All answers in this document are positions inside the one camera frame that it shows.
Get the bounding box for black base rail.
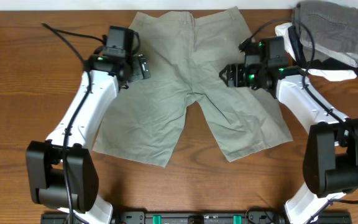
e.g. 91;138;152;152
40;210;352;224

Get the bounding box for khaki green shorts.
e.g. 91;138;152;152
93;7;292;167

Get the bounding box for black folded garment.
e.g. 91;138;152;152
288;26;358;78

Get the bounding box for white folded garment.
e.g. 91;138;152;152
275;22;357;82

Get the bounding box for grey folded garment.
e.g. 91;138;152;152
292;1;358;68

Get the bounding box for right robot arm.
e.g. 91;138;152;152
219;37;358;223

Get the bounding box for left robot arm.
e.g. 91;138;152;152
25;23;150;223

